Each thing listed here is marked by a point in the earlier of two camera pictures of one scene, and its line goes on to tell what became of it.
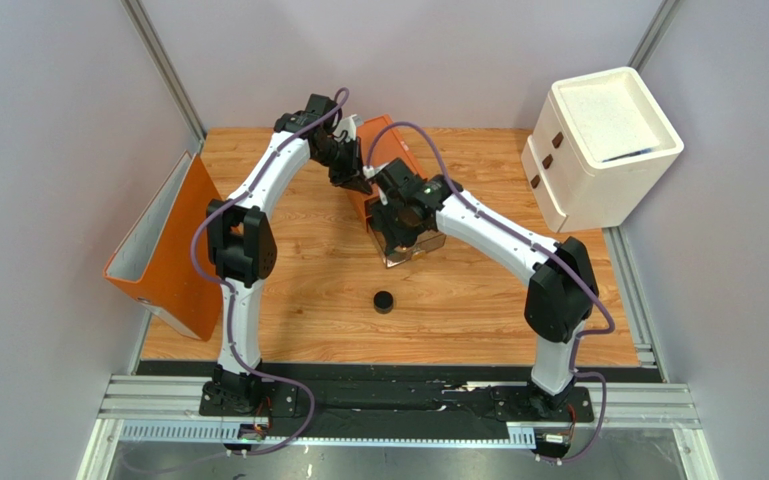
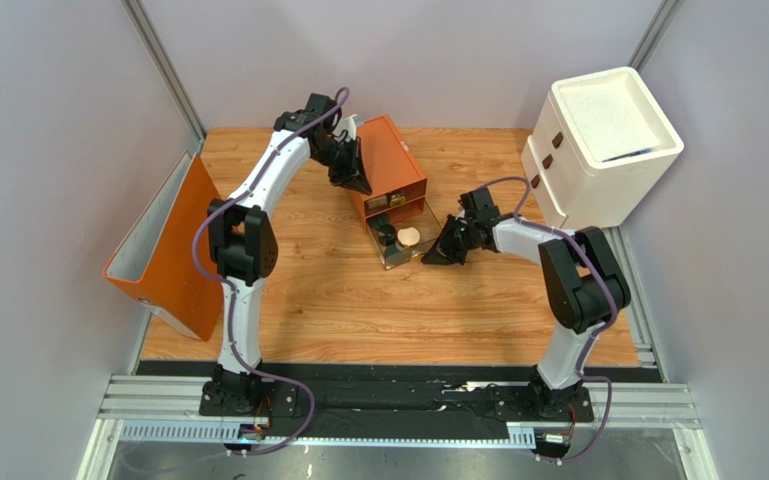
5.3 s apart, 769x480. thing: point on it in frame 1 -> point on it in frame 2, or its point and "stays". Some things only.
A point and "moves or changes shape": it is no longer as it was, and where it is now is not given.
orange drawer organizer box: x=380 y=143 stays
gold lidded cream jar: x=410 y=216 moves or changes shape
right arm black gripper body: x=388 y=227 -> x=460 y=233
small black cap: x=383 y=302 moves or changes shape
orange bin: x=154 y=261 stays
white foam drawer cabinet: x=601 y=154 stays
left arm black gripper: x=359 y=179 stays
